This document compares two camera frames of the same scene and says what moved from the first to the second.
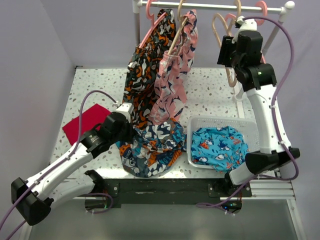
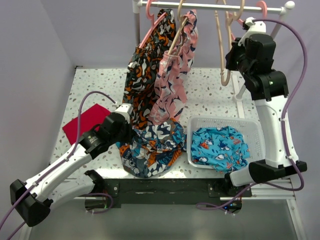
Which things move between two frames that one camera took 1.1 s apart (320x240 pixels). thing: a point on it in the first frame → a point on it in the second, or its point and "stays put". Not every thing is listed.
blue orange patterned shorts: [158, 146] stays put
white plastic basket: [249, 127] stays put
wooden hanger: [230, 31] → [226, 82]
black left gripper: [131, 133] stays put
